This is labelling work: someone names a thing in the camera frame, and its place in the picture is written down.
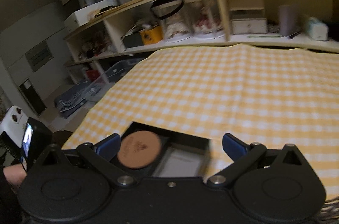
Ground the black cardboard box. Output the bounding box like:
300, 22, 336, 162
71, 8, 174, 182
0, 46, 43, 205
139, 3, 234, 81
110, 122, 211, 180

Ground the person's left hand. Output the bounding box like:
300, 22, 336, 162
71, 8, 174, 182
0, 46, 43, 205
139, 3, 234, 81
3, 164, 27, 189

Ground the round cork coaster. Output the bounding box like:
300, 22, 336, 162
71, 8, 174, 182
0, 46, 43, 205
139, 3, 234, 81
117, 131, 161, 169

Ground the folded dark striped fabric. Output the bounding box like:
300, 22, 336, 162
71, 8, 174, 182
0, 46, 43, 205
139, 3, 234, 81
53, 80, 91, 119

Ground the yellow white checkered tablecloth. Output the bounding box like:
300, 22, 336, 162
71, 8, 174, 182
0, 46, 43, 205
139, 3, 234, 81
65, 44, 338, 198

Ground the clear plastic storage bin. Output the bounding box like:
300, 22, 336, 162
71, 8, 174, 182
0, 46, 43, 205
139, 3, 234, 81
83, 58, 143, 103

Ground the black box on shelf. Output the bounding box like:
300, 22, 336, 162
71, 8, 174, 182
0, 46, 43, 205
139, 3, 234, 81
121, 32, 144, 48

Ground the yellow printed box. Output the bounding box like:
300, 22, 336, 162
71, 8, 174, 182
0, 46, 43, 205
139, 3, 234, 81
139, 25, 163, 46

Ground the white box on shelf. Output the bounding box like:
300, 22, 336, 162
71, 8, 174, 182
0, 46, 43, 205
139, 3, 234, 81
64, 0, 115, 33

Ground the white small drawer unit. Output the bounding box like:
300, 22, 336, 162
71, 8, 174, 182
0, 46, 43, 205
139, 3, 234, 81
230, 8, 268, 35

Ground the white tissue pack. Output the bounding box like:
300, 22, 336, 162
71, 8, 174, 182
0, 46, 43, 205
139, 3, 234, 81
304, 17, 329, 41

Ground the clear doll display case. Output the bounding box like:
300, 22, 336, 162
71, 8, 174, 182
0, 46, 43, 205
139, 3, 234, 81
157, 0, 192, 43

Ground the purple cylindrical cup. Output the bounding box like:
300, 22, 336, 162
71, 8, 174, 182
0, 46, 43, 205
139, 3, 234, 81
278, 5, 298, 36

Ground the long wooden shelf unit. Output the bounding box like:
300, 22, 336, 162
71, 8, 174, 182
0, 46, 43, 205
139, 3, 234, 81
63, 0, 339, 84

